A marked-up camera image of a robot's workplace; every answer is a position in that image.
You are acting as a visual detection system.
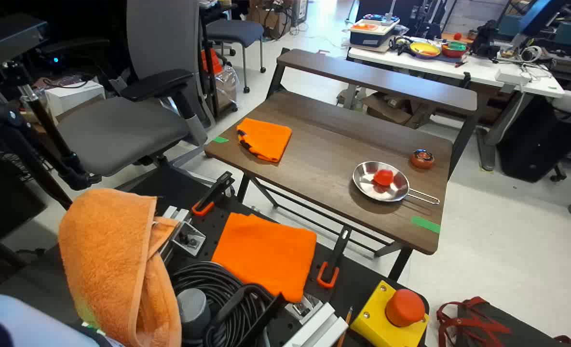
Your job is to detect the red round toy tomato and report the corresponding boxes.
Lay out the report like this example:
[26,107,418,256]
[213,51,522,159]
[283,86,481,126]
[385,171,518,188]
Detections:
[370,167,395,192]

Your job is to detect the grey cylinder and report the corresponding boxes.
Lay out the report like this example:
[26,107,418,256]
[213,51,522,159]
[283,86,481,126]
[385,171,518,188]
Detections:
[175,284,213,342]

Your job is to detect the black bin under table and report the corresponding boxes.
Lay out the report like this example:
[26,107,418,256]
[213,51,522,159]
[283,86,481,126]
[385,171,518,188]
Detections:
[495,94,571,184]

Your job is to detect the folded orange cloth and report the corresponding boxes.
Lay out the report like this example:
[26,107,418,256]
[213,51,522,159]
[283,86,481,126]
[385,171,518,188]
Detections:
[235,117,294,165]

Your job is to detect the small metal bracket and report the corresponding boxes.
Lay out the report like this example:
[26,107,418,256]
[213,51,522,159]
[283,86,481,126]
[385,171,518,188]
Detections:
[169,219,208,257]

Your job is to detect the black tripod legs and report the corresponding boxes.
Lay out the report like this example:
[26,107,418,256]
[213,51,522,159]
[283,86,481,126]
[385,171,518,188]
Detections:
[0,82,101,192]

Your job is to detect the silver pan with wire handle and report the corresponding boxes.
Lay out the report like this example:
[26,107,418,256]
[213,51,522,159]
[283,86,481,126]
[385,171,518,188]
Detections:
[350,157,441,207]

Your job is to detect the black camera on stand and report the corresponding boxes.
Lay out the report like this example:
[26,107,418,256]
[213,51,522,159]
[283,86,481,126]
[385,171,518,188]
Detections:
[0,11,49,72]

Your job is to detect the black device on table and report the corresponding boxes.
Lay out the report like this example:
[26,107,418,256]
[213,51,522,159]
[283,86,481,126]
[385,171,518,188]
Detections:
[468,16,503,61]

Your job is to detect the small grey chair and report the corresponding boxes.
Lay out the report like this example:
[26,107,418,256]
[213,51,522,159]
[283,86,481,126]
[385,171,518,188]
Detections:
[202,16,267,95]

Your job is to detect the black bag with red straps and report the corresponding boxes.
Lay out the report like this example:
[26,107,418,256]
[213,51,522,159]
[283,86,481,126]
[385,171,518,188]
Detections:
[433,294,571,347]

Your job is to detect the white box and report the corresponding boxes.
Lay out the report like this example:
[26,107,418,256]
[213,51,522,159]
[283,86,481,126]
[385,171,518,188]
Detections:
[42,78,107,119]

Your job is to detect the yellow bowl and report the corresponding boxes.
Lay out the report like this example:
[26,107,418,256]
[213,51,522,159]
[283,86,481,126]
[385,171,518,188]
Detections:
[406,38,443,61]

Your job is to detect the flat orange felt cloth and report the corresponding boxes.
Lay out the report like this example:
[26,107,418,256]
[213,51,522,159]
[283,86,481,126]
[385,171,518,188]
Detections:
[209,211,317,304]

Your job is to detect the yellow emergency stop button box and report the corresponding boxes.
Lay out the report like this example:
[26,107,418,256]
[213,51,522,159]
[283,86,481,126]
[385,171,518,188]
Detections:
[348,279,429,347]

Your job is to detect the white work table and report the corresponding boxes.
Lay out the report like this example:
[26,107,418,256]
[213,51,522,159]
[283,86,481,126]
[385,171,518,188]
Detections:
[344,42,571,171]

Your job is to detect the grey office chair with armrests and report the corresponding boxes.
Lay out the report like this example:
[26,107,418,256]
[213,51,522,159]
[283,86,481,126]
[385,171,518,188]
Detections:
[51,0,211,190]

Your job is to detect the box with orange contents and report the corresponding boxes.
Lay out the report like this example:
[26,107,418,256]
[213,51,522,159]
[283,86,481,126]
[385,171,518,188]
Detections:
[346,11,402,51]

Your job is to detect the coiled black cable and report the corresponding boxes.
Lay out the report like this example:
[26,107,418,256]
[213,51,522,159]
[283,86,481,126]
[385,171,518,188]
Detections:
[167,257,275,347]

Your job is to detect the red bowl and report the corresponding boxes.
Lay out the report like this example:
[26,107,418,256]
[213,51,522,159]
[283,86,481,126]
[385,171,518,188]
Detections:
[441,30,472,61]

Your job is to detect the cardboard box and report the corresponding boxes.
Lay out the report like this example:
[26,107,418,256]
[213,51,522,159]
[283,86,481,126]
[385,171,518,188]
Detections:
[360,90,431,128]

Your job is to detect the large green tape strip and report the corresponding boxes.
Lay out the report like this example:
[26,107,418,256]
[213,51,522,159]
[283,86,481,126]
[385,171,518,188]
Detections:
[408,213,441,234]

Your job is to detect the draped orange terry towel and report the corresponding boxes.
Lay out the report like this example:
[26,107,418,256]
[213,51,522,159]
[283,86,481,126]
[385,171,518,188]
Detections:
[55,186,182,347]

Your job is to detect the dark wooden desk with shelf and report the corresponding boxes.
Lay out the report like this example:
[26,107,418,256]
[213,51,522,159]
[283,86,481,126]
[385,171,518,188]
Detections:
[204,45,480,284]

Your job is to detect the black clamp with orange handle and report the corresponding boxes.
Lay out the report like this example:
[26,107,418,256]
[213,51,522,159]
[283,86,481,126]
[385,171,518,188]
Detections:
[190,169,236,219]
[314,225,352,290]

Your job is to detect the aluminium extrusion rail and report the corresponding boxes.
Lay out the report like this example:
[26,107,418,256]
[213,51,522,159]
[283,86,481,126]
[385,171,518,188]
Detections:
[283,294,348,347]

